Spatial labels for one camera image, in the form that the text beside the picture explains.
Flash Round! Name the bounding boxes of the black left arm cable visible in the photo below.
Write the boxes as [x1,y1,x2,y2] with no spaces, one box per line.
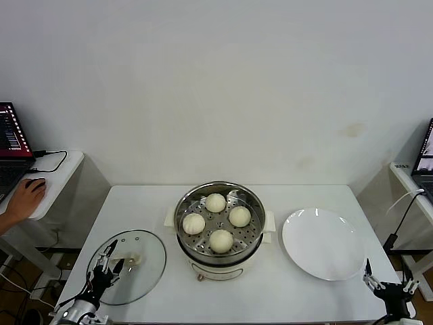
[53,293,86,311]

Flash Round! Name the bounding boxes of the white side table with label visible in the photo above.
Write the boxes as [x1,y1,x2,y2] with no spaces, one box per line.
[388,161,433,301]

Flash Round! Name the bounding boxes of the black cable with adapter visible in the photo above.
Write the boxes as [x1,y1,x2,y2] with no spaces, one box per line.
[383,192,424,251]

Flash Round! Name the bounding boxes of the cream electric cooker base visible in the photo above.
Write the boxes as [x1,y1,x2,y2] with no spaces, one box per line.
[164,206,275,282]

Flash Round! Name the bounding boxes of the white side table rounded corner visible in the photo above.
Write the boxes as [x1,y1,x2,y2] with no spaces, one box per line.
[0,150,85,282]

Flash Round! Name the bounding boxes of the person's bare forearm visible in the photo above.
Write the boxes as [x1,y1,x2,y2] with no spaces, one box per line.
[0,208,18,235]

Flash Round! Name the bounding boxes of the white steamed baozi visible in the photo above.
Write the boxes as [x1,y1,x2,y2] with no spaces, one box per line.
[208,228,234,254]
[205,192,227,213]
[182,213,206,235]
[228,205,252,228]

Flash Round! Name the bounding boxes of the glass lid with cream handle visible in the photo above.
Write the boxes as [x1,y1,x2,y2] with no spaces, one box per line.
[86,230,167,305]

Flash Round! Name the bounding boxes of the black laptop cable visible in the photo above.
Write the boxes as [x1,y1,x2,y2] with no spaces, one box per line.
[25,150,68,175]

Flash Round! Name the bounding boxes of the white floor cable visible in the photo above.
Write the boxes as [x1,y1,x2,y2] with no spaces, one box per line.
[0,272,45,302]

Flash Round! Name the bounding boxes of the black laptop with red screen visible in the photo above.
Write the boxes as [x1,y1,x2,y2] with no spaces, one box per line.
[0,101,37,203]

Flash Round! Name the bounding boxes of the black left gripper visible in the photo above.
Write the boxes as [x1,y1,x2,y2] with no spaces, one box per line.
[88,239,126,301]

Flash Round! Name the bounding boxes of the white round plate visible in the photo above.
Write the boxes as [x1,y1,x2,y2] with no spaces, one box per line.
[281,207,367,281]

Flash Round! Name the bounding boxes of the perforated steel steamer basket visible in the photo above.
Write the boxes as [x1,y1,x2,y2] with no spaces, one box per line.
[174,181,267,261]

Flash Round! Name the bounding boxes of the person's bare hand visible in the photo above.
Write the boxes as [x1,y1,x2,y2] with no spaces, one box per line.
[9,177,47,221]

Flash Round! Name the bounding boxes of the grey laptop with photo screen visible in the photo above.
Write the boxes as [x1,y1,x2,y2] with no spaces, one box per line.
[411,117,433,199]

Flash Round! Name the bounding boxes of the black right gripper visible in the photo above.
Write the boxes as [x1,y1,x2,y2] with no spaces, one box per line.
[362,257,420,318]

